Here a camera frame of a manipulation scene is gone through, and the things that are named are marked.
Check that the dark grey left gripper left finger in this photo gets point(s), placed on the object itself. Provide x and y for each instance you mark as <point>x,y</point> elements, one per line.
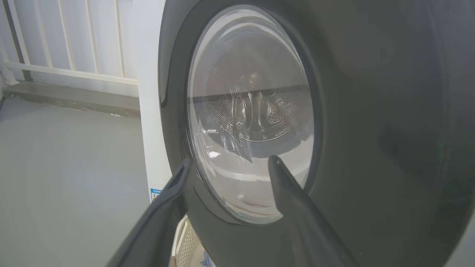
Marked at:
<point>159,230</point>

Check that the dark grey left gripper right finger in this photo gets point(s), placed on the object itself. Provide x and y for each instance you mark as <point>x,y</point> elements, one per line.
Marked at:
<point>311,230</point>

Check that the black round glass washer door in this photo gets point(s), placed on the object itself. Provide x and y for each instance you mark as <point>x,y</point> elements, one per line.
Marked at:
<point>371,111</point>

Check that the white front-load washing machine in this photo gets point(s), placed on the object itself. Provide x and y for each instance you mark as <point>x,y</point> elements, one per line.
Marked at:
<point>150,111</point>

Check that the cream perforated laundry basket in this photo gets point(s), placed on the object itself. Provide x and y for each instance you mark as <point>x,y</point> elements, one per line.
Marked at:
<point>185,244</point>

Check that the blue energy label sticker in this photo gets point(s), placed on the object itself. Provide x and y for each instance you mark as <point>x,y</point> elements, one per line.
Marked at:
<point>156,194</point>

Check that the white slatted railing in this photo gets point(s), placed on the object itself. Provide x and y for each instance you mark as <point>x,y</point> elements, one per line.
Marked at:
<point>66,70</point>

